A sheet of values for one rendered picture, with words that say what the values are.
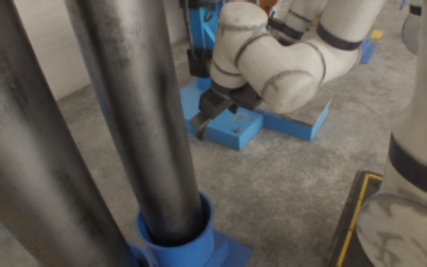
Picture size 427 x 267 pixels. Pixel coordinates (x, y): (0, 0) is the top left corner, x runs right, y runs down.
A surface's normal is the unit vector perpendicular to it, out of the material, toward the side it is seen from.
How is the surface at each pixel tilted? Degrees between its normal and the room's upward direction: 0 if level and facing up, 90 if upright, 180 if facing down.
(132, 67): 90
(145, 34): 90
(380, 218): 95
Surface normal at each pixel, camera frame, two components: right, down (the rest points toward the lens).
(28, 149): 0.83, 0.26
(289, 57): 0.13, -0.54
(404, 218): -0.86, 0.38
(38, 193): 0.65, 0.40
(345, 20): -0.54, 0.65
